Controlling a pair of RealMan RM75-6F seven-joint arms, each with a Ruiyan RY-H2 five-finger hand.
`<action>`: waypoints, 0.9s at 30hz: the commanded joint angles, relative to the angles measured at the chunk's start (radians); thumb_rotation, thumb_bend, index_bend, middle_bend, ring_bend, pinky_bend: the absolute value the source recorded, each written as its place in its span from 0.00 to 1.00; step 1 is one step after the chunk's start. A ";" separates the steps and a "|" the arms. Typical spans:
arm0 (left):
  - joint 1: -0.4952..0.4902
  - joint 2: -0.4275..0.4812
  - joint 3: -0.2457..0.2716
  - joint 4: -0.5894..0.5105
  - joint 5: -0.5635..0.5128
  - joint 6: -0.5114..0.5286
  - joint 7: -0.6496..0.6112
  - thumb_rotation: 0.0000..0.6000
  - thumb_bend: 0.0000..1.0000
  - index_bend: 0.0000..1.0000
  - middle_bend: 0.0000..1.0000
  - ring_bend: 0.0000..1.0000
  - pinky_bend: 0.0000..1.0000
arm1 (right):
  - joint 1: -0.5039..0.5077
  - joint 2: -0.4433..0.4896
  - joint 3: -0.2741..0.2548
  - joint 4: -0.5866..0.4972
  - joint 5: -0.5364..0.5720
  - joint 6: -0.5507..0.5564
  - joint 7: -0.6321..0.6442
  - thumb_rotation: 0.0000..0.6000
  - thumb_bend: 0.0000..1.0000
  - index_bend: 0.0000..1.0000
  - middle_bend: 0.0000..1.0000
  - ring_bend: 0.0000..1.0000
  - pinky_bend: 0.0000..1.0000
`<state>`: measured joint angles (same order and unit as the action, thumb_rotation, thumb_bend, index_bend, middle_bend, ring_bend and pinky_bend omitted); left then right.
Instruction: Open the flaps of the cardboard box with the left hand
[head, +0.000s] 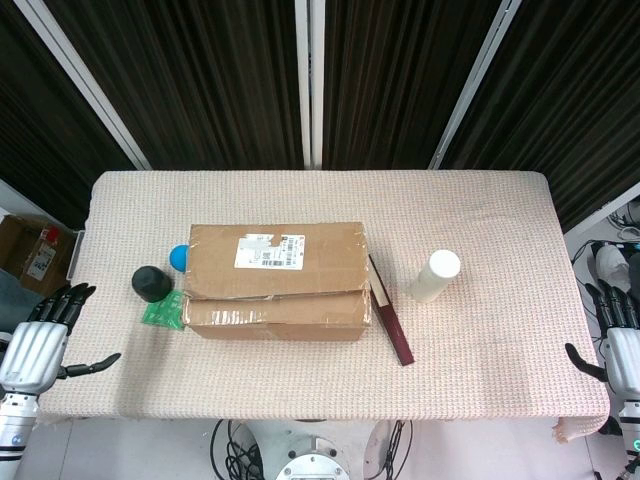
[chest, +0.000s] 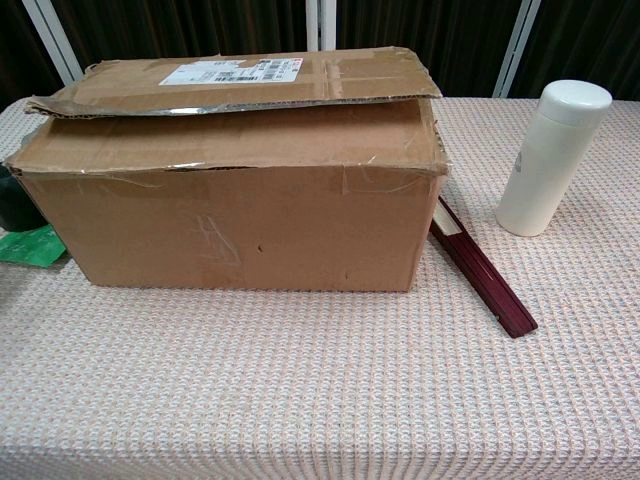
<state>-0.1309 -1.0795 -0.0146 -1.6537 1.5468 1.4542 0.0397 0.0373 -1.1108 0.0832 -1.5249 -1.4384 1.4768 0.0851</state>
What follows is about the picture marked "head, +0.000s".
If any blue ball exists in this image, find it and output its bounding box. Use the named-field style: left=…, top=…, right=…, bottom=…
left=167, top=243, right=190, bottom=273

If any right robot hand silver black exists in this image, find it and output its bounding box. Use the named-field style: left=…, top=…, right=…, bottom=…
left=564, top=279, right=640, bottom=407

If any black cable bundle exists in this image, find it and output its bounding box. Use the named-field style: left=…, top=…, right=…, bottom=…
left=209, top=418, right=264, bottom=480

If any beige waffle tablecloth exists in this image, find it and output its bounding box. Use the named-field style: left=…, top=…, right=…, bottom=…
left=33, top=169, right=612, bottom=444

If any green plastic packet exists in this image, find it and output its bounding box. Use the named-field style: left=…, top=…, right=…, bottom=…
left=140, top=289, right=187, bottom=332

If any white cylindrical bottle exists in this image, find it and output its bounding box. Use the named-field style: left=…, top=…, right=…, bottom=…
left=409, top=249, right=461, bottom=304

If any brown cardboard box with flaps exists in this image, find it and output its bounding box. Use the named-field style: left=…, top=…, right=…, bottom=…
left=180, top=222, right=374, bottom=343

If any white divider frame post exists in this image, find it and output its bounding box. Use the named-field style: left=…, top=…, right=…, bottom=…
left=428, top=0, right=524, bottom=170
left=14, top=0, right=152, bottom=171
left=293, top=0, right=326, bottom=169

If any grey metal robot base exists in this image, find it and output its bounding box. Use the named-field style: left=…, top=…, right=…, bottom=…
left=244, top=418, right=386, bottom=480

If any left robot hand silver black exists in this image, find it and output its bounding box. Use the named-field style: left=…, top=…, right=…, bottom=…
left=0, top=282, right=123, bottom=396

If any maroon folded fan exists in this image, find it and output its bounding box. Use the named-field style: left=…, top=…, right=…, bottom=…
left=367, top=253, right=416, bottom=368

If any background cardboard box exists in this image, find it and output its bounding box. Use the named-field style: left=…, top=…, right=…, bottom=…
left=0, top=214, right=77, bottom=296

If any black round cap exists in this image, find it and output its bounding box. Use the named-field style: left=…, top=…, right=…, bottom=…
left=131, top=265, right=172, bottom=303

